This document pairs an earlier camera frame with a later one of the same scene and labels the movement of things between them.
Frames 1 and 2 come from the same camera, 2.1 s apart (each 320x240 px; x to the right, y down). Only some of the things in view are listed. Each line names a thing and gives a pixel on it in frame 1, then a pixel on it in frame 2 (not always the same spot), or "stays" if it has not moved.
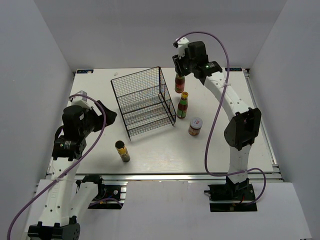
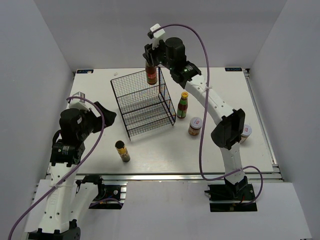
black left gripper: x=99 y=119 stays
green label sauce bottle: x=183 y=106 stays
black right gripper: x=178 y=62 to x=150 y=58
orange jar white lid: x=195 y=126 stays
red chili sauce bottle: x=179 y=83 to x=151 y=75
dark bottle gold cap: x=120 y=146 stays
